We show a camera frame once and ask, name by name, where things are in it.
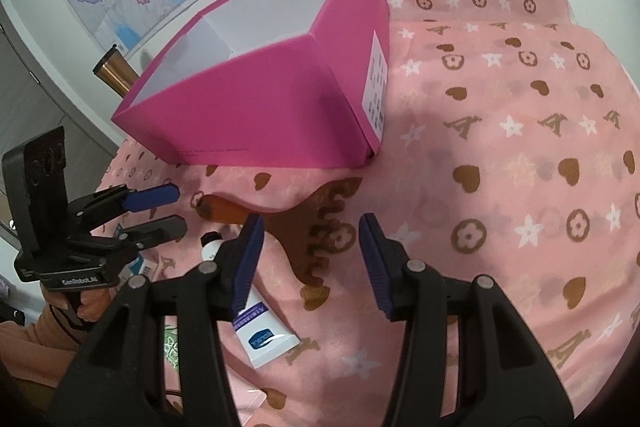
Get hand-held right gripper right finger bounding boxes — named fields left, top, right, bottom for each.
left=358, top=213, right=576, bottom=427

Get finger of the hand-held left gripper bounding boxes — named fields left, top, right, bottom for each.
left=67, top=183, right=180, bottom=228
left=90, top=215, right=187, bottom=250

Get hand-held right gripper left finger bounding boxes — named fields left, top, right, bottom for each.
left=47, top=213, right=266, bottom=427

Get brown wooden comb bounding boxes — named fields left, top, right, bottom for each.
left=200, top=177, right=365, bottom=288

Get white tube with blue logo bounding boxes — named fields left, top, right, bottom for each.
left=200, top=231, right=301, bottom=369

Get pink cardboard box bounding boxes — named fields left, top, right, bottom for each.
left=111, top=0, right=391, bottom=169

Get person's left forearm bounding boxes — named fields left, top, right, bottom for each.
left=0, top=302, right=88, bottom=388

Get person's left hand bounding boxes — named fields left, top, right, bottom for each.
left=44, top=288, right=115, bottom=334

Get small white blue box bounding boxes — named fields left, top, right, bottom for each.
left=117, top=252, right=161, bottom=280

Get grey wardrobe door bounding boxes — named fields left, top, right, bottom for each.
left=0, top=19, right=123, bottom=253

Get pink printed blanket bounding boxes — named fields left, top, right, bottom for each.
left=100, top=0, right=640, bottom=427

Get copper coloured tumbler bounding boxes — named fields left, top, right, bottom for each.
left=92, top=46, right=138, bottom=98

